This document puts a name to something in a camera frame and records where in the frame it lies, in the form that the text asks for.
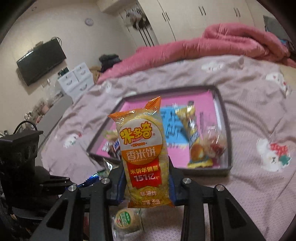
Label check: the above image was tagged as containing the blue biscuit packet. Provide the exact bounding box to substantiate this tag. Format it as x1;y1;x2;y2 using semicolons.
77;174;100;188

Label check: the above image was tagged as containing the small green-label round snack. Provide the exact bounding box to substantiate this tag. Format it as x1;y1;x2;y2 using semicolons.
112;208;144;237

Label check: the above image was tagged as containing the yellow cake snack packet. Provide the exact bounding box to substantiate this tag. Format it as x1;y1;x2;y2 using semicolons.
175;100;213;169

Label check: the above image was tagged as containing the black Snickers bar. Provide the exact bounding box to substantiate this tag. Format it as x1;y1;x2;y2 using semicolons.
101;138;121;160

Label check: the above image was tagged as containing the clear red candy packet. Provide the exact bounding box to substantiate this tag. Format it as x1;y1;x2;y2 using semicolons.
202;126;227;162

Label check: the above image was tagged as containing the orange rice cracker packet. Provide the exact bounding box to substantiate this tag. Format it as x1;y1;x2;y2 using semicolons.
109;97;173;208

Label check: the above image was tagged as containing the dark shallow box tray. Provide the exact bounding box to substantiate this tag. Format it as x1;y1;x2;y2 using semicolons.
86;85;233;177

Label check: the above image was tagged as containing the white drawer cabinet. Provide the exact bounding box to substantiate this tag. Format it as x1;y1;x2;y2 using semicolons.
57;62;94;102

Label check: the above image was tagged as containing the brown plush item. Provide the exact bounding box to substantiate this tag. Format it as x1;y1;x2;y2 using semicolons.
89;66;103;84

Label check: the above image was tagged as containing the pink patterned bedsheet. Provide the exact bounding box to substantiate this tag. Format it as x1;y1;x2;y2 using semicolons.
42;55;295;240

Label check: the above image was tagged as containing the dark clothes pile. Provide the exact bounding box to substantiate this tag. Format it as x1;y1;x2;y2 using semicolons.
99;54;121;73

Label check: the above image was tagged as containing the pink quilt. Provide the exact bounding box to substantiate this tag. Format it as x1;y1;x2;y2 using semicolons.
97;23;295;84

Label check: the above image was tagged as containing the white wardrobe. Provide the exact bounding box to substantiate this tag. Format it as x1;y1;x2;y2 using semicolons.
97;1;255;47

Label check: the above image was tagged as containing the black wall television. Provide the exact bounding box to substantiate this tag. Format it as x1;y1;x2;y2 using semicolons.
16;39;66;86

